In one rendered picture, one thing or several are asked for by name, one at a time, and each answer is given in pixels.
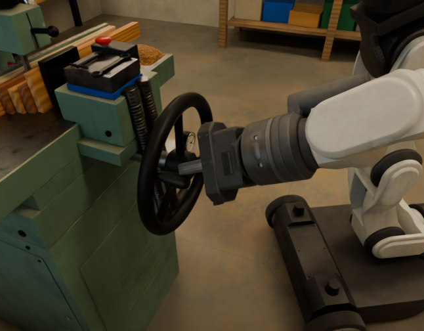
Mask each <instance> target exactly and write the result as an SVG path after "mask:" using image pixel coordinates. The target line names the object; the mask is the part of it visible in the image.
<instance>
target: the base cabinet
mask: <svg viewBox="0 0 424 331"><path fill-rule="evenodd" d="M139 168H140V162H137V161H134V162H133V163H132V164H131V165H130V166H129V167H128V168H127V169H126V170H125V171H124V172H123V173H122V174H121V175H120V176H119V177H118V178H117V179H116V180H115V181H114V182H113V183H112V184H111V185H110V186H109V187H108V188H107V189H106V190H105V191H104V192H103V193H102V194H101V195H100V196H99V197H98V199H97V200H96V201H95V202H94V203H93V204H92V205H91V206H90V207H89V208H88V209H87V210H86V211H85V212H84V213H83V214H82V215H81V217H80V218H79V219H78V220H77V221H76V222H75V223H74V224H73V225H72V226H71V227H70V228H69V229H68V230H67V231H66V232H65V233H64V234H63V235H62V236H61V237H60V238H59V239H58V240H57V241H56V242H55V243H54V244H53V245H52V246H51V247H50V248H49V249H48V250H47V249H45V248H42V247H41V246H38V245H36V244H33V243H31V242H28V241H27V240H24V239H21V238H19V237H17V236H15V235H12V234H10V233H7V232H5V231H2V230H1V229H0V318H1V319H3V320H5V321H7V322H9V323H11V324H12V325H14V326H16V327H18V328H19V329H21V330H23V331H146V330H147V328H148V326H149V324H150V323H151V321H152V319H153V318H154V315H155V314H156V312H157V310H158V309H159V307H160V305H161V303H162V301H163V299H164V298H165V296H166V294H167V293H168V291H169V289H170V287H171V285H172V283H173V282H174V280H175V279H176V277H177V275H178V273H179V262H178V256H177V245H176V239H175V231H173V232H171V233H169V234H166V235H163V236H158V235H154V234H152V233H150V232H149V231H148V230H147V229H146V228H145V226H144V225H143V224H142V221H141V219H140V215H139V212H138V205H137V182H138V173H139Z"/></svg>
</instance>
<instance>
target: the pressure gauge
mask: <svg viewBox="0 0 424 331"><path fill-rule="evenodd" d="M183 135H184V148H185V150H186V151H189V152H191V151H192V150H193V148H194V145H195V142H196V135H195V133H194V132H189V131H183ZM190 142H192V144H190Z"/></svg>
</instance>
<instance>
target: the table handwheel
mask: <svg viewBox="0 0 424 331"><path fill-rule="evenodd" d="M190 107H194V108H195V109H196V110H197V111H198V114H199V116H200V121H201V124H204V122H211V121H213V116H212V112H211V108H210V106H209V103H208V102H207V101H206V99H205V98H204V97H203V96H202V95H200V94H199V93H195V92H187V93H183V94H181V95H179V96H177V97H176V98H175V99H173V100H172V101H171V102H170V103H169V104H168V105H167V106H166V108H165V109H164V110H163V112H162V113H161V114H160V116H159V118H158V119H157V121H156V123H155V125H154V127H153V129H152V131H151V133H150V136H149V138H148V140H147V143H146V146H145V149H144V152H143V155H141V153H140V149H138V150H137V151H136V152H135V153H134V154H133V155H132V156H131V157H130V158H129V159H130V160H134V161H137V162H140V168H139V173H138V182H137V205H138V212H139V215H140V219H141V221H142V224H143V225H144V226H145V228H146V229H147V230H148V231H149V232H150V233H152V234H154V235H158V236H163V235H166V234H169V233H171V232H173V231H175V230H176V229H177V228H178V227H179V226H180V225H181V224H182V223H183V222H184V221H185V219H186V218H187V217H188V215H189V214H190V212H191V211H192V209H193V207H194V205H195V203H196V201H197V199H198V197H199V195H200V192H201V190H202V187H203V184H204V180H203V172H199V173H192V174H188V175H187V176H188V177H189V179H192V178H193V177H194V178H193V180H192V184H191V185H190V188H189V190H188V192H187V194H186V196H185V198H184V200H183V201H182V204H181V205H180V206H179V208H178V209H177V211H176V212H175V213H174V214H173V215H172V216H171V217H170V218H168V219H167V220H165V221H163V220H164V217H165V214H166V213H167V209H168V207H169V205H170V202H171V199H172V197H173V195H174V193H175V191H176V188H175V187H172V186H170V185H168V187H167V190H166V192H165V195H164V197H163V200H162V202H161V205H160V207H159V209H158V212H157V213H156V211H155V207H154V185H155V180H156V172H157V169H158V168H162V169H164V170H165V171H171V172H175V173H179V169H178V165H179V164H182V163H185V162H191V161H194V160H199V159H200V156H198V157H197V156H196V155H195V153H193V152H189V151H186V150H185V148H184V135H183V121H182V113H183V112H184V111H185V110H187V109H188V108H190ZM173 126H174V128H175V147H176V148H174V149H173V150H172V151H170V152H166V151H163V147H164V145H165V142H166V140H167V138H168V135H169V133H170V131H171V130H172V128H173Z"/></svg>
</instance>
